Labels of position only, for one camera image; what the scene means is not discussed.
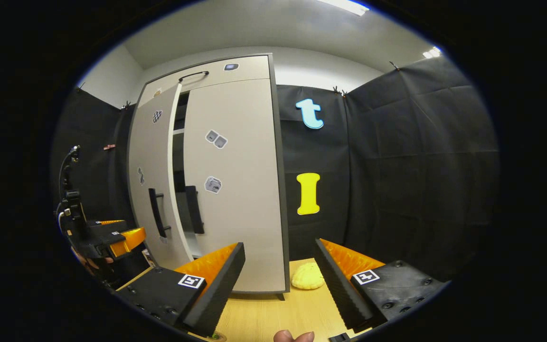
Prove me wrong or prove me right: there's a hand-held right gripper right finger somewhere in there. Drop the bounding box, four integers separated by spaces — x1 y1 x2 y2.
314 238 447 333

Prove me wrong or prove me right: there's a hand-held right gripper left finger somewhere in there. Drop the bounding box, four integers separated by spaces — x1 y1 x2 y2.
114 242 246 338

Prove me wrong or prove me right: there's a grey cabinet door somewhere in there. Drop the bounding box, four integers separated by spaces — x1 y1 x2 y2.
128 82 193 271
182 78 286 293

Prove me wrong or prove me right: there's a grey cabinet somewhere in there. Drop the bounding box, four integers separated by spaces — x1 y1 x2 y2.
126 53 291 301

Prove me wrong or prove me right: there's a beige cabinet drawer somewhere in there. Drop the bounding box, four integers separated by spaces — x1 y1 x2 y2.
138 55 272 107

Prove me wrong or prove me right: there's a yellow bumpy toy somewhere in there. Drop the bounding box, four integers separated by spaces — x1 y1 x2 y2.
291 263 325 290

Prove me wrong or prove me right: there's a black backdrop cloth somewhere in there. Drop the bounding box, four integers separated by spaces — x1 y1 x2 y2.
50 55 500 285

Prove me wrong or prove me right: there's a long ceiling light strip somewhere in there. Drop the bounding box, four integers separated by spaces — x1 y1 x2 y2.
319 0 369 16

